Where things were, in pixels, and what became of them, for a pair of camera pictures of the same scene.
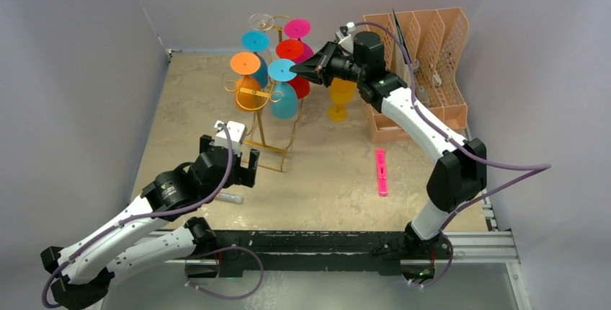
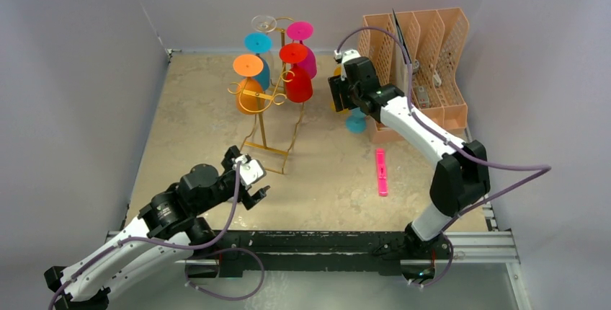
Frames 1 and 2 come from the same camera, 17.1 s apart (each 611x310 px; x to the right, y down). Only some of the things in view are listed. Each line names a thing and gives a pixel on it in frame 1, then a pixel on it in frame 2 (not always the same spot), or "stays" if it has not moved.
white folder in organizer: (402, 54) stays
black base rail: (307, 254) stays
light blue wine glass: (284, 100) → (357, 121)
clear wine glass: (261, 21) stays
